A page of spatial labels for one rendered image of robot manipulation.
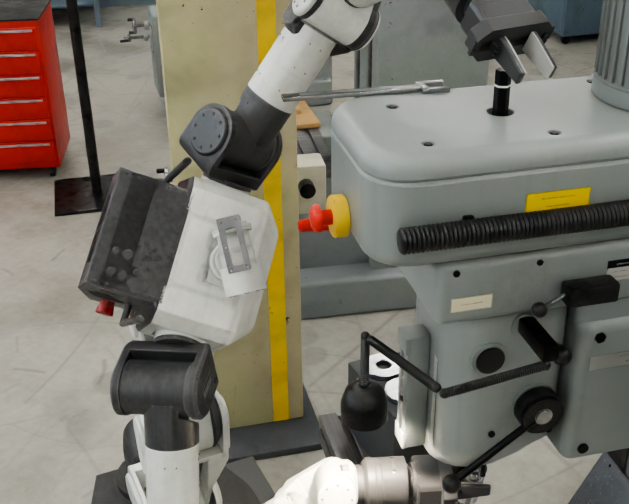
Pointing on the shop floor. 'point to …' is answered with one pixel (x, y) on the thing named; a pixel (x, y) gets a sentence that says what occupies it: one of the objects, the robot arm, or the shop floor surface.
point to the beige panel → (289, 372)
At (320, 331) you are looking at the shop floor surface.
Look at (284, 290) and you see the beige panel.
